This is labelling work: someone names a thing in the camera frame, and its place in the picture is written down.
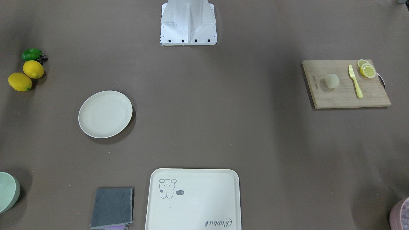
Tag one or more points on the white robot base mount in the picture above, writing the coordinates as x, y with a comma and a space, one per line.
188, 23

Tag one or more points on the yellow lemon near lime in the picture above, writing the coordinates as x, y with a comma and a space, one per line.
33, 69

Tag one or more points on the round cream plate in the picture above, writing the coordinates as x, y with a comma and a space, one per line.
105, 114

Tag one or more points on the cream rectangular rabbit tray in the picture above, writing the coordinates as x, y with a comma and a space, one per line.
194, 199

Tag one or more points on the lemon slice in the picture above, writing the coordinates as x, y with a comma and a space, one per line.
368, 70
361, 62

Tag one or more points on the yellow lemon outer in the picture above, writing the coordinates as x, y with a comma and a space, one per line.
20, 82

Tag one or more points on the lemon slice back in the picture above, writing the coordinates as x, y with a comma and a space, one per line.
361, 62

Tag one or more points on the grey folded cloth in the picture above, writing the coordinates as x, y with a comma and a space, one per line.
112, 206

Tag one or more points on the metal board handle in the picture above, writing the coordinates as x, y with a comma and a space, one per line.
381, 80

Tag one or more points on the bamboo cutting board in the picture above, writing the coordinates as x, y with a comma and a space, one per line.
344, 95

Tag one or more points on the lemon slice front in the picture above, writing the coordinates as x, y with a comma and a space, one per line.
368, 70

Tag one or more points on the green lime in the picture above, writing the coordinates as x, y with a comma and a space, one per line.
31, 54

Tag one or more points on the white steamed bun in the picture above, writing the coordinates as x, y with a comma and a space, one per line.
331, 80

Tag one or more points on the yellow plastic knife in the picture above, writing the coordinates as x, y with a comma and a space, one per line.
352, 75

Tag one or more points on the pink bowl with ice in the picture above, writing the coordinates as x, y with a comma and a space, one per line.
399, 215

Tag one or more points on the purple cloth under grey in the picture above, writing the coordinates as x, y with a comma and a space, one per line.
114, 227

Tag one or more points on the dark purple grapes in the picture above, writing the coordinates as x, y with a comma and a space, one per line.
42, 59

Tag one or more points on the mint green bowl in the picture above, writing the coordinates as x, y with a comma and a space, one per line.
9, 191

